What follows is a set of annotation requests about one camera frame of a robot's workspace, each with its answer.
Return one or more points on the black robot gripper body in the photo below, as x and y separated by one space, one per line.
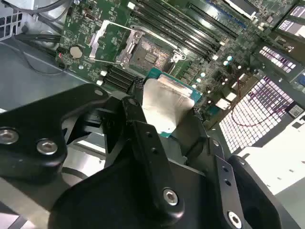
107 202

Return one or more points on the silver CPU green edge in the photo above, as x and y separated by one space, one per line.
164 102

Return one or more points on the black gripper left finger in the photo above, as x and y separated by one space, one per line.
35 124

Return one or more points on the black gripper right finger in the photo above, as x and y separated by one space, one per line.
226 190

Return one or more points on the metal CPU socket cover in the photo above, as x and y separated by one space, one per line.
94 47

